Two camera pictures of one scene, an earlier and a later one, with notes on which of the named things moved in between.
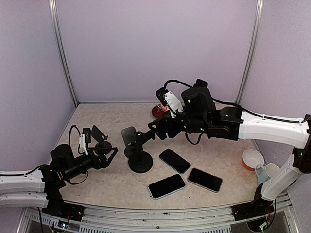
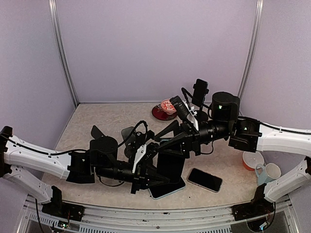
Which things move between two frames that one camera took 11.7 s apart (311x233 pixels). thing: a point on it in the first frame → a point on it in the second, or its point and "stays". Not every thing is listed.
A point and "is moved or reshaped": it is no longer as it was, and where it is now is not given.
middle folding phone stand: x=133 y=148 stays
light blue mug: x=261 y=174 stays
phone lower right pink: x=205 y=180 stays
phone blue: x=175 y=160 is moved or reshaped
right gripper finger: x=157 y=124 → x=169 y=128
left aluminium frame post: x=54 y=17 stays
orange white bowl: x=250 y=158 stays
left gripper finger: x=106 y=150 → x=157 y=179
